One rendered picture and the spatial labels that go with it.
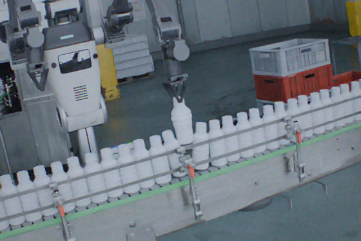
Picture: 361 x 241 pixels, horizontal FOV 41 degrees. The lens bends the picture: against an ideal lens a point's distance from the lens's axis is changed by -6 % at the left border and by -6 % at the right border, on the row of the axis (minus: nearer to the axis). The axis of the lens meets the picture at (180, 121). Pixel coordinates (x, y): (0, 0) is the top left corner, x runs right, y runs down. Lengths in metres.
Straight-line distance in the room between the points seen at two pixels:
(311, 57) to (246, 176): 2.56
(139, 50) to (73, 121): 9.18
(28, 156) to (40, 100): 0.65
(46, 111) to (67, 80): 3.16
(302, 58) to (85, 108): 2.42
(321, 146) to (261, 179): 0.31
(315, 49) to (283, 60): 0.40
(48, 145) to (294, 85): 2.68
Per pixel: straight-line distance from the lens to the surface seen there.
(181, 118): 1.74
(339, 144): 2.13
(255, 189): 1.91
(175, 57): 1.64
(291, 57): 4.15
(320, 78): 4.40
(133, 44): 11.31
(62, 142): 5.41
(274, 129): 1.93
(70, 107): 2.22
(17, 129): 5.46
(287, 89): 4.13
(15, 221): 1.67
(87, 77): 2.22
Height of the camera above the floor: 1.61
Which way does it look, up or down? 14 degrees down
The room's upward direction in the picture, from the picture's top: 9 degrees counter-clockwise
